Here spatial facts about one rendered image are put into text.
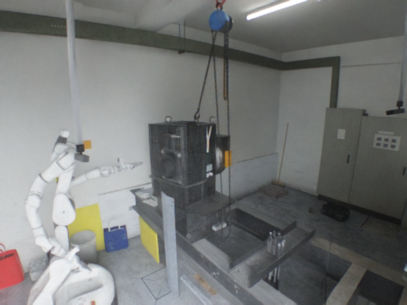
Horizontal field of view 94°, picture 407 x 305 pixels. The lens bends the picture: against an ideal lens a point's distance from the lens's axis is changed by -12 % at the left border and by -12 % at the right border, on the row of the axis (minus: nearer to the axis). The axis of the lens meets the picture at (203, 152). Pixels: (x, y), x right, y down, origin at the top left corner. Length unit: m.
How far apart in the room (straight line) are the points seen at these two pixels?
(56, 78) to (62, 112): 0.35
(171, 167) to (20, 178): 1.61
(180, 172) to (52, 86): 1.61
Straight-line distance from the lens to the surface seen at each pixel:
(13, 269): 2.99
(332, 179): 4.39
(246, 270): 1.69
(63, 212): 1.74
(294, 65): 4.79
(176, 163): 1.82
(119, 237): 2.98
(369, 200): 4.31
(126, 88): 2.85
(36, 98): 2.63
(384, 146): 4.07
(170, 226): 1.92
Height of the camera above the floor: 1.80
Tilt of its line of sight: 13 degrees down
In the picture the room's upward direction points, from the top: straight up
